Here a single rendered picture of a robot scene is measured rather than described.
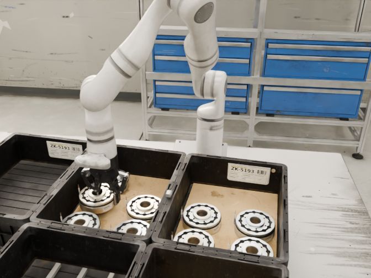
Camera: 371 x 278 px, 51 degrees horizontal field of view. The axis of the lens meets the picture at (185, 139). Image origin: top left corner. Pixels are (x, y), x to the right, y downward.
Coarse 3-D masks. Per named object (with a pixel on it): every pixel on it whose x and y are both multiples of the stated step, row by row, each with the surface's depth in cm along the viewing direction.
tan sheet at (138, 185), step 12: (132, 180) 123; (144, 180) 123; (156, 180) 123; (168, 180) 123; (132, 192) 118; (144, 192) 118; (156, 192) 118; (120, 204) 112; (108, 216) 108; (120, 216) 108; (108, 228) 103
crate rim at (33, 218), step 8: (160, 152) 120; (168, 152) 119; (176, 152) 119; (176, 168) 111; (72, 176) 108; (176, 176) 108; (64, 184) 104; (168, 184) 104; (56, 192) 101; (48, 200) 98; (40, 208) 95; (160, 208) 95; (32, 216) 92; (48, 224) 90; (56, 224) 89; (64, 224) 90; (72, 224) 90; (152, 224) 90; (96, 232) 87; (104, 232) 87; (112, 232) 88; (120, 232) 87; (152, 232) 88; (144, 240) 85
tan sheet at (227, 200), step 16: (192, 192) 118; (208, 192) 118; (224, 192) 118; (240, 192) 118; (256, 192) 118; (224, 208) 111; (240, 208) 111; (256, 208) 111; (272, 208) 111; (224, 224) 105; (224, 240) 99; (272, 240) 100
